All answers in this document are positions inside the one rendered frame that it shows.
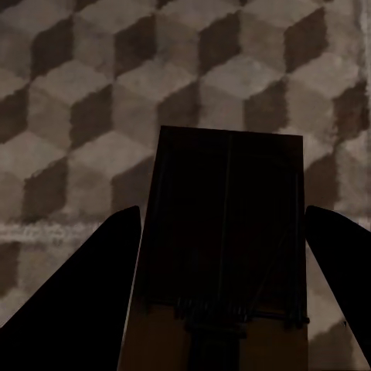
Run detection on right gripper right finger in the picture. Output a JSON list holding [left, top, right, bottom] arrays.
[[305, 206, 371, 368]]

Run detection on mousetrap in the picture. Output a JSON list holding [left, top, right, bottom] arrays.
[[118, 125, 310, 371]]

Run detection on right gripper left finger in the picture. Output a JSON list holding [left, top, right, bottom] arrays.
[[0, 206, 142, 371]]

